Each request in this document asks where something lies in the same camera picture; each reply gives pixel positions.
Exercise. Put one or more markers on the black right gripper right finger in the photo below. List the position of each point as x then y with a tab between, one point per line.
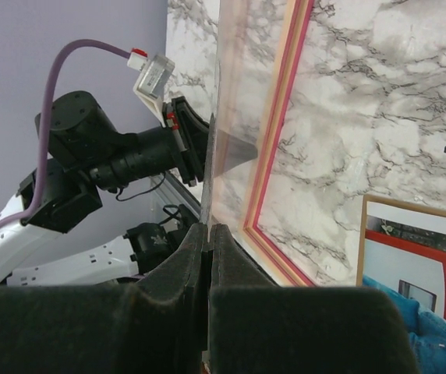
259	327

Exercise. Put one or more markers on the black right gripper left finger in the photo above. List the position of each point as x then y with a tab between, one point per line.
144	327

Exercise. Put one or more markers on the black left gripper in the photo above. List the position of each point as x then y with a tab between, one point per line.
85	143

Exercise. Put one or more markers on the pink photo frame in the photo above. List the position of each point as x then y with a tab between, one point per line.
270	156

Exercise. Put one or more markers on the clear acrylic sheet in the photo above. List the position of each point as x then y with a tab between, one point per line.
254	39

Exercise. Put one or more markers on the printed photo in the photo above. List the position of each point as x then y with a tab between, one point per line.
402	252

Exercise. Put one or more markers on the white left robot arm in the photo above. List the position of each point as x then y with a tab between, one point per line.
67	200

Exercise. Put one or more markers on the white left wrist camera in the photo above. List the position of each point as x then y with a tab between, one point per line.
154	73

